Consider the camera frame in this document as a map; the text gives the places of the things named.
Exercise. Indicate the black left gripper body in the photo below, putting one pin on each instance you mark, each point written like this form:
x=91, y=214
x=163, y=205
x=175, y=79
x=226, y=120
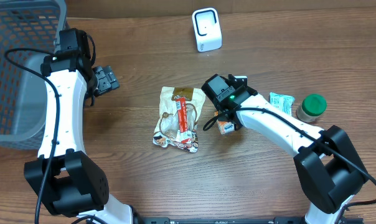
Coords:
x=106, y=81

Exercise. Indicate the white barcode scanner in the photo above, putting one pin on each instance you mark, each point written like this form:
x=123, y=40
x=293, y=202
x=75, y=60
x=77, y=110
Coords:
x=207, y=29

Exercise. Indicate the grey plastic mesh basket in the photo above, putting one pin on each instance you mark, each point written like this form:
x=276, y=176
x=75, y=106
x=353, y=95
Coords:
x=29, y=30

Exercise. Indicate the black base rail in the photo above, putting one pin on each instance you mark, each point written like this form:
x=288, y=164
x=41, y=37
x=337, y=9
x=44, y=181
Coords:
x=275, y=220

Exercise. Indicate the red stick snack packet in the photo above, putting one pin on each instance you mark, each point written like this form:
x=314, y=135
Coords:
x=182, y=114

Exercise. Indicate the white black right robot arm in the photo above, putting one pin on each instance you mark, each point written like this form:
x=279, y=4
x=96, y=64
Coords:
x=331, y=173

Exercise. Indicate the small orange snack packet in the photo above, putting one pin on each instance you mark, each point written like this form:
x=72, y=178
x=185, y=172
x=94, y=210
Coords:
x=225, y=125

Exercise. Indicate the white green round container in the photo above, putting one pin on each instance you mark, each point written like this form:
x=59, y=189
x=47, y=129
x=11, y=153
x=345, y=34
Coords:
x=311, y=108

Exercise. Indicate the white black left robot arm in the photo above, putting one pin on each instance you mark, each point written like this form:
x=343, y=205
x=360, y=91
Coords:
x=66, y=181

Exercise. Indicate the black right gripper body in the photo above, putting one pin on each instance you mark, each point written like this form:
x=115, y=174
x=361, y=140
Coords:
x=225, y=116

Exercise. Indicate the teal orange snack packet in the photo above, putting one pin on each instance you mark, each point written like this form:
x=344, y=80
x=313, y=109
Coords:
x=282, y=102

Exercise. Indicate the beige pet treat bag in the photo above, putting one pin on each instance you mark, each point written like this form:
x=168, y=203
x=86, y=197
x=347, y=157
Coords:
x=166, y=132

